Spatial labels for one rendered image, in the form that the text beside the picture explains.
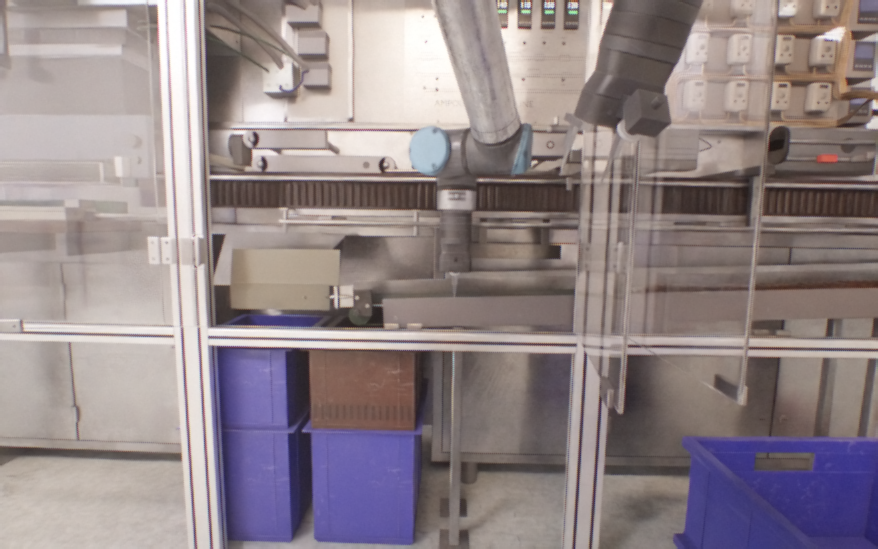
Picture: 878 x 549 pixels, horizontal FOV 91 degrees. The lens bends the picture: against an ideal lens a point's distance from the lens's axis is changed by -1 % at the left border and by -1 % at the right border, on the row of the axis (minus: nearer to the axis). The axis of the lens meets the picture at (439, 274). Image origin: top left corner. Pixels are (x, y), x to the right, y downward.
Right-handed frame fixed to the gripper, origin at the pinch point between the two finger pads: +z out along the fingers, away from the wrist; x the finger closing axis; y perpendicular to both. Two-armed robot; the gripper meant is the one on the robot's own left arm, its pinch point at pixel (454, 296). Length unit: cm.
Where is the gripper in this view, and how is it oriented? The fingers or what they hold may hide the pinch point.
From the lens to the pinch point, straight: 107.1
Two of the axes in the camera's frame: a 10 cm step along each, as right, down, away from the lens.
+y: -0.2, 1.2, -9.9
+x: 10.0, 0.2, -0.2
